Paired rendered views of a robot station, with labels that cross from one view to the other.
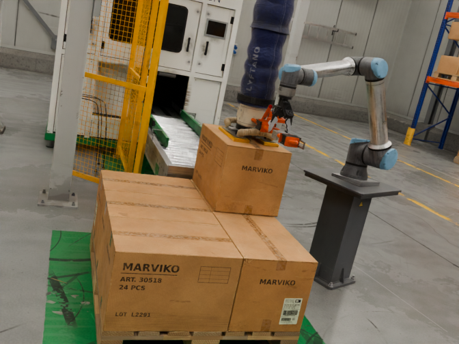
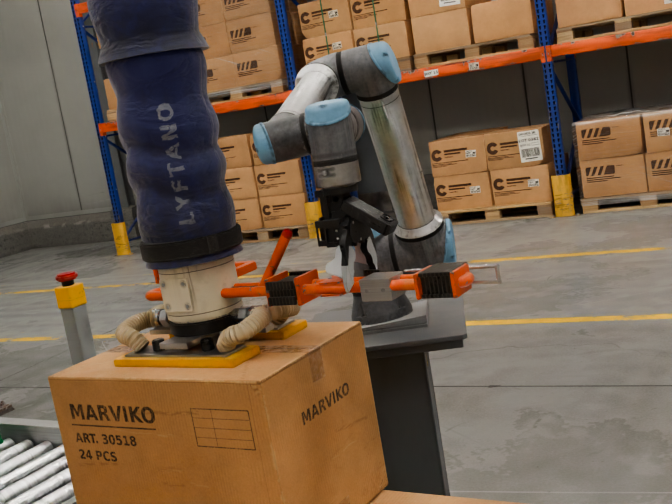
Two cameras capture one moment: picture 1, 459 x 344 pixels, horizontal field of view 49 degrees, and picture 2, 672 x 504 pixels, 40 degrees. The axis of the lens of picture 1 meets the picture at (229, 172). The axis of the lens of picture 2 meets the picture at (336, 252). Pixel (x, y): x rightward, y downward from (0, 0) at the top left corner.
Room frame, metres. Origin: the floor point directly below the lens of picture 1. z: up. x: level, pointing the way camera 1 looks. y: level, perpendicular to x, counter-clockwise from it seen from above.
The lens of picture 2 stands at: (1.29, 0.94, 1.45)
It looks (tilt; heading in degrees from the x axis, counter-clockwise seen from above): 9 degrees down; 322
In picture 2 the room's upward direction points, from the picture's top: 9 degrees counter-clockwise
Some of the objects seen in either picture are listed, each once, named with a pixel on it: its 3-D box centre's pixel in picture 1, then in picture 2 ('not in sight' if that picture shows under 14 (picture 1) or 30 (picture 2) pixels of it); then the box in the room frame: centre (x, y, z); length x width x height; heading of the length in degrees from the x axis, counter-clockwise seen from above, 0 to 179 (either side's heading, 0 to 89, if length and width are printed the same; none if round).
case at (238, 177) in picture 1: (238, 167); (221, 431); (3.10, -0.05, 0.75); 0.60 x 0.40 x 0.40; 20
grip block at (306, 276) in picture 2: (266, 125); (292, 287); (2.86, -0.15, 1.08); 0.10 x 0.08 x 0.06; 110
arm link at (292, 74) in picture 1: (290, 76); (331, 132); (2.74, -0.21, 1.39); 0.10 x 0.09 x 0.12; 130
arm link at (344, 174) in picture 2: (285, 91); (337, 175); (2.73, -0.21, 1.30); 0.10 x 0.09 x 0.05; 110
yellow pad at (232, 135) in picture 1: (233, 132); (183, 349); (3.07, 0.02, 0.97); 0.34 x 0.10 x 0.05; 20
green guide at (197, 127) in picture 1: (201, 129); not in sight; (4.98, 0.36, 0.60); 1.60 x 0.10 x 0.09; 20
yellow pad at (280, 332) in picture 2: (261, 136); (235, 324); (3.13, -0.15, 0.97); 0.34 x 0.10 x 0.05; 20
